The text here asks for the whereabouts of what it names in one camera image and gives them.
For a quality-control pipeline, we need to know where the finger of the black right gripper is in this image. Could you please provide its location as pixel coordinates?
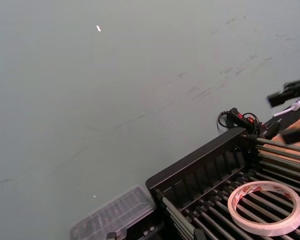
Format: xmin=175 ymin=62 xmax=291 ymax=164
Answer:
xmin=266 ymin=78 xmax=300 ymax=108
xmin=281 ymin=124 xmax=300 ymax=145

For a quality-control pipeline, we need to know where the roll of white tape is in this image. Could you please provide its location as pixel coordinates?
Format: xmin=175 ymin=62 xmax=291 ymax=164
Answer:
xmin=227 ymin=180 xmax=300 ymax=237

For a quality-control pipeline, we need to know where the small white three-armed plastic piece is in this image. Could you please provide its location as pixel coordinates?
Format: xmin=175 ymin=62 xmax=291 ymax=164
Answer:
xmin=272 ymin=99 xmax=300 ymax=118

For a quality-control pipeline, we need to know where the shallow brown cardboard tray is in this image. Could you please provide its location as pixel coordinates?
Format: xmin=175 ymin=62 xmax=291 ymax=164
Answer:
xmin=261 ymin=116 xmax=300 ymax=161

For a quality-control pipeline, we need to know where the black rack with steel bars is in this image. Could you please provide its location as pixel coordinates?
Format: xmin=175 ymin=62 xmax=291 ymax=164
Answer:
xmin=145 ymin=126 xmax=300 ymax=240

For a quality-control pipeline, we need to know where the clear plastic case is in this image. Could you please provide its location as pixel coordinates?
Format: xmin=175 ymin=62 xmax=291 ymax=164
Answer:
xmin=69 ymin=185 xmax=166 ymax=240

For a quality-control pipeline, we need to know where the black corded tool red switch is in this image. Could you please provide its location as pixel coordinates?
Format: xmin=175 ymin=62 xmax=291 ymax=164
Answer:
xmin=216 ymin=107 xmax=282 ymax=140

